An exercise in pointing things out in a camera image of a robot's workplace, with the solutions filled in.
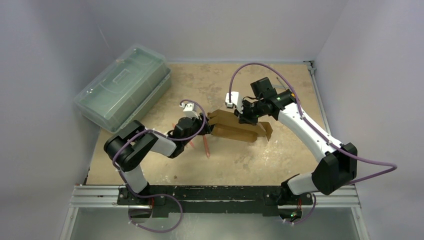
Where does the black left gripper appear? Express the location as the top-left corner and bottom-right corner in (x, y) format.
(182, 112), (216, 146)

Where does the brown cardboard box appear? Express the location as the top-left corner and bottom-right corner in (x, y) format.
(207, 109), (273, 143)

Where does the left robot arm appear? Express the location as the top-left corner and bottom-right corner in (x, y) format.
(103, 114), (214, 205)

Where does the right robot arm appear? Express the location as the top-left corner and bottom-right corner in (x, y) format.
(238, 77), (358, 204)

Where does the clear plastic storage box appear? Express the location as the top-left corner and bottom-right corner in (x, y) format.
(74, 44), (172, 133)

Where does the silver wrench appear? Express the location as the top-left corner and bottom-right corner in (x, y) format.
(272, 84), (287, 90)

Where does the yellow black screwdriver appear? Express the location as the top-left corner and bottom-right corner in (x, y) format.
(276, 77), (296, 98)

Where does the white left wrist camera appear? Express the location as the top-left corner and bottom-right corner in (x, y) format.
(180, 102), (199, 119)

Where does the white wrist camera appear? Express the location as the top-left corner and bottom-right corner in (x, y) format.
(180, 102), (199, 119)
(225, 91), (244, 114)

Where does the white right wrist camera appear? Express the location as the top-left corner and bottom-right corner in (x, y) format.
(225, 91), (244, 114)

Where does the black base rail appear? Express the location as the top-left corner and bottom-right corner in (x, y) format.
(117, 185), (314, 219)

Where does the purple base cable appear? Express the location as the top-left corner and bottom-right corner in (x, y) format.
(127, 193), (184, 233)

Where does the aluminium frame rail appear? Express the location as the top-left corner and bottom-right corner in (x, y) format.
(59, 185), (160, 240)

